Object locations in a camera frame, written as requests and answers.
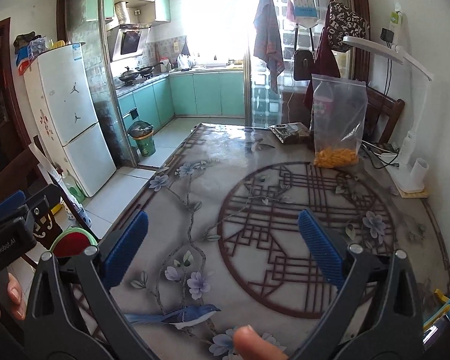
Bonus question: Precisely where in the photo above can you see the black wok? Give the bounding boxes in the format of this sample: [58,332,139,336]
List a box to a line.
[118,67,141,82]

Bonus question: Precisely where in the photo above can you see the person's right hand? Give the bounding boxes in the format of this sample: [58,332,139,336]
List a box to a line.
[233,325,289,360]

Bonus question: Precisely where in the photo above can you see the black handbag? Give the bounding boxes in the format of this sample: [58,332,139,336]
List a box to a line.
[293,26,316,81]

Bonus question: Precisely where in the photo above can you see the carved dark wooden chair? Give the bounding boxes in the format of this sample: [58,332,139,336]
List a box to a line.
[0,146,79,267]

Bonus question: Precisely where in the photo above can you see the white power strip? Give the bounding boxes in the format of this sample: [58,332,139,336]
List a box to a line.
[375,152,400,167]

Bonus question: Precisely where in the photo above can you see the zip bag of orange snacks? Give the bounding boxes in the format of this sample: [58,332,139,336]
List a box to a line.
[310,74,368,169]

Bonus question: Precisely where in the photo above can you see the red basin green rim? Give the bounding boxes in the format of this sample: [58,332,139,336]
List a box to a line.
[49,227,98,257]

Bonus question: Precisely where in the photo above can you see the plain brown wooden chair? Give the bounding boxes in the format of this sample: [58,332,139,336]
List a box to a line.
[364,86,406,145]

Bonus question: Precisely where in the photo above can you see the white refrigerator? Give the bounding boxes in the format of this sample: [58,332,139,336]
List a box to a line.
[24,43,117,197]

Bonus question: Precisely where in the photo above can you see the blue red hanging towel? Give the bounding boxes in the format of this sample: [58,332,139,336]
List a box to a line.
[253,0,286,94]

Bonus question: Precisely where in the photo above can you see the black white lettered bag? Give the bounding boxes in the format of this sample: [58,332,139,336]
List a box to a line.
[328,2,371,53]

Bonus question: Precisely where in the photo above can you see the teal kitchen cabinets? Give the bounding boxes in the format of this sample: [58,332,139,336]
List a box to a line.
[116,69,246,130]
[84,0,173,23]

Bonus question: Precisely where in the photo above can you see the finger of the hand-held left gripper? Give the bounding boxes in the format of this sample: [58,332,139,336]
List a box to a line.
[22,184,61,239]
[0,190,27,226]

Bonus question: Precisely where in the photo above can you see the green kitchen trash bin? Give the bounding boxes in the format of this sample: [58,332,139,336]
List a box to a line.
[127,121,156,157]

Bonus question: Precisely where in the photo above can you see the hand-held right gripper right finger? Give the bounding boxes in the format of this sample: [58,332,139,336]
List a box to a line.
[298,210,424,360]

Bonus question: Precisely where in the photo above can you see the plastic bottle purple label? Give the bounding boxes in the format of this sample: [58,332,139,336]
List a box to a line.
[310,82,336,136]

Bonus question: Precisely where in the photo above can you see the clear plastic box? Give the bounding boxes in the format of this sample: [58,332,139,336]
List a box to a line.
[26,37,47,57]

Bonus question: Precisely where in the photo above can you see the silver exhaust duct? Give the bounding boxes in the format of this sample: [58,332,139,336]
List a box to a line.
[114,2,132,27]

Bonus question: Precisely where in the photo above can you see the dark cloth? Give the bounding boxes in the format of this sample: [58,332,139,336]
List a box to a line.
[14,32,36,51]

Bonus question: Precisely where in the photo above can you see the person's left hand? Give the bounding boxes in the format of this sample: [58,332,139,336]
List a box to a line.
[0,272,27,321]

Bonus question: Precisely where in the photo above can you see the blue white printed bag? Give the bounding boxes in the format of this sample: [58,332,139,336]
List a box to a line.
[287,0,319,29]

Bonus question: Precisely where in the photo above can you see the floral printed tablecloth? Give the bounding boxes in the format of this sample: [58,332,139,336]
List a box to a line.
[71,122,450,360]

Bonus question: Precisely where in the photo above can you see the black range hood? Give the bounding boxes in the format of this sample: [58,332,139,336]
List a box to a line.
[110,24,152,62]

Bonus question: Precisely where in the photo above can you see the green liquid bottle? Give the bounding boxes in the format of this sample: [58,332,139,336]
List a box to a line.
[62,170,85,203]

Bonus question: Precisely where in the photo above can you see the dark red cloth bag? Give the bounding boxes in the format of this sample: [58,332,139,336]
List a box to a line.
[303,0,341,111]

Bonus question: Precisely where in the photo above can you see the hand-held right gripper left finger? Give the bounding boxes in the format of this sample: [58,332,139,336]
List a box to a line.
[22,210,162,360]

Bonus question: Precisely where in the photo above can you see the white desk lamp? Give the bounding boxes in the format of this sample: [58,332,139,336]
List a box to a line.
[342,35,434,192]

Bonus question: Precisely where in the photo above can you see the teal upper kitchen cabinets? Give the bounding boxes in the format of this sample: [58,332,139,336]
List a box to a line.
[84,0,173,23]

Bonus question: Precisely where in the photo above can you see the teal lower kitchen cabinets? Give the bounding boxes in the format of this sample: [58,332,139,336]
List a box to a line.
[116,69,246,130]

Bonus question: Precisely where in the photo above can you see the black snack packet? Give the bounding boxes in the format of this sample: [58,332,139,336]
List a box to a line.
[268,122,312,145]

